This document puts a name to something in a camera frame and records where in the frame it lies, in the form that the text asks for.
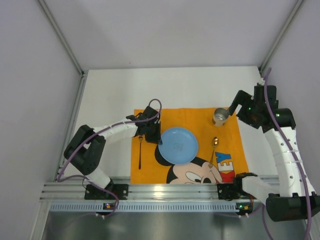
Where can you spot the aluminium mounting rail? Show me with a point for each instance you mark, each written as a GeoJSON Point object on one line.
{"type": "Point", "coordinates": [74, 190]}

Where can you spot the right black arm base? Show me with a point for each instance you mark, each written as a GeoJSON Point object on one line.
{"type": "Point", "coordinates": [229, 192]}

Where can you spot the aluminium frame post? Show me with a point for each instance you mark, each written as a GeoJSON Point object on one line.
{"type": "Point", "coordinates": [59, 34]}
{"type": "Point", "coordinates": [284, 28]}

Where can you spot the right aluminium frame post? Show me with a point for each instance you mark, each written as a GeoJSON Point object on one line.
{"type": "Point", "coordinates": [284, 28]}

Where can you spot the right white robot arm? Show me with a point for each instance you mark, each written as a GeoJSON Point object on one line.
{"type": "Point", "coordinates": [295, 198]}

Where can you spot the left aluminium frame post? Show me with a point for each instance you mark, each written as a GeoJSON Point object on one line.
{"type": "Point", "coordinates": [59, 34]}

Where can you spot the rose gold fork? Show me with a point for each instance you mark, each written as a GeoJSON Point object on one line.
{"type": "Point", "coordinates": [140, 138]}

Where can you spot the metal cup with paper sleeve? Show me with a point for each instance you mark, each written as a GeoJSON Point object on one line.
{"type": "Point", "coordinates": [220, 116]}

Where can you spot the slotted white cable duct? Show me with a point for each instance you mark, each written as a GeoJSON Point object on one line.
{"type": "Point", "coordinates": [189, 207]}

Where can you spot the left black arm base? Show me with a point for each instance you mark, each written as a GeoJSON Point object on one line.
{"type": "Point", "coordinates": [120, 190]}

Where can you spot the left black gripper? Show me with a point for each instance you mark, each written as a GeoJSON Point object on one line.
{"type": "Point", "coordinates": [153, 135]}

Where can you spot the gold ornate spoon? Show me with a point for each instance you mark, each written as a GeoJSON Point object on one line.
{"type": "Point", "coordinates": [214, 143]}

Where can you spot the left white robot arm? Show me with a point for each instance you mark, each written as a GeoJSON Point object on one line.
{"type": "Point", "coordinates": [86, 147]}

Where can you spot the blue plastic plate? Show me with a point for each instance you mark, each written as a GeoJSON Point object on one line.
{"type": "Point", "coordinates": [179, 146]}

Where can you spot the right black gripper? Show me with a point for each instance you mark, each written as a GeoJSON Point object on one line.
{"type": "Point", "coordinates": [240, 100]}

